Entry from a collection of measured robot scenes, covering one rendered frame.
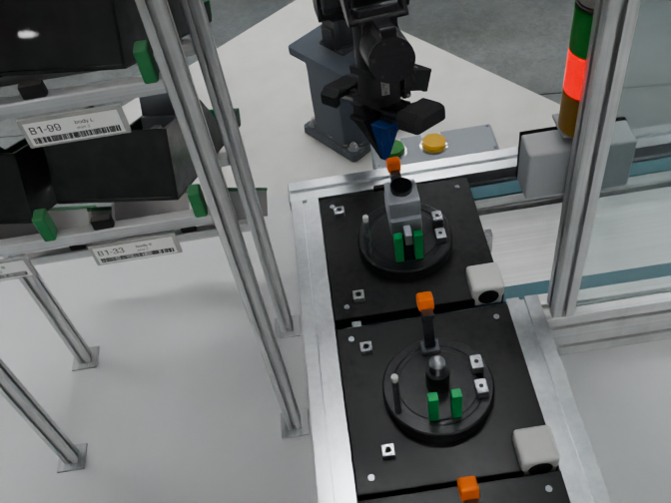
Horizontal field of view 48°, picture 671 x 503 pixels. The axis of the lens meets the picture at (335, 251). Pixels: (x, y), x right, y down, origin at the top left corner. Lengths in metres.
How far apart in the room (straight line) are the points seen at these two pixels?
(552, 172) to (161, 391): 0.66
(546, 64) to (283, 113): 1.71
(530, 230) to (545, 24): 2.16
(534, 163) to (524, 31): 2.42
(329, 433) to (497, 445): 0.21
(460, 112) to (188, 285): 0.63
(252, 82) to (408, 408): 0.93
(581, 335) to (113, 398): 0.70
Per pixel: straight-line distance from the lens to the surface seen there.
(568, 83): 0.82
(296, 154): 1.46
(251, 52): 1.76
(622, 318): 1.12
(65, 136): 0.68
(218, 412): 1.14
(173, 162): 0.76
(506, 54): 3.15
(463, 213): 1.17
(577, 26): 0.78
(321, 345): 1.05
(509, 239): 1.21
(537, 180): 0.89
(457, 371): 0.97
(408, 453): 0.94
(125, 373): 1.22
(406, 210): 1.04
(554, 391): 1.01
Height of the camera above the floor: 1.82
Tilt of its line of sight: 49 degrees down
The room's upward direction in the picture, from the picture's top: 10 degrees counter-clockwise
